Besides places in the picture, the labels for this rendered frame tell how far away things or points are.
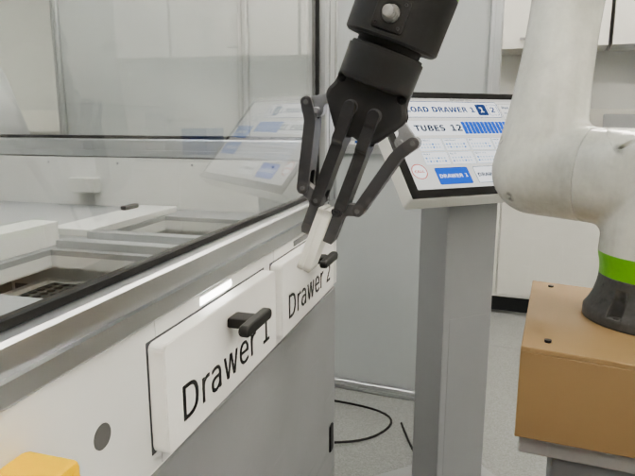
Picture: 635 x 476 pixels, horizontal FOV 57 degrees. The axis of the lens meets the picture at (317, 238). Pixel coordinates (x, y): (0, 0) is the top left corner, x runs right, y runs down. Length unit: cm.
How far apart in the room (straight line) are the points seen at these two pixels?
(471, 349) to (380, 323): 85
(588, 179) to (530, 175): 8
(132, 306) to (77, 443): 12
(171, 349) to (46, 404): 14
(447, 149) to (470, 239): 26
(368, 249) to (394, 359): 47
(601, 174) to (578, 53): 18
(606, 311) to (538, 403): 17
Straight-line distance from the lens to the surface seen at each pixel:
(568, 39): 90
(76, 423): 50
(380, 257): 237
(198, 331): 61
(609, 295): 85
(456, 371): 165
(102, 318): 50
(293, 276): 88
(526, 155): 86
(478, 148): 150
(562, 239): 356
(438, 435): 170
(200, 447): 70
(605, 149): 83
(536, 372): 73
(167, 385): 57
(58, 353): 47
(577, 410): 75
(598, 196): 83
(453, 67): 226
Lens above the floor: 113
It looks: 11 degrees down
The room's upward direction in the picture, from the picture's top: straight up
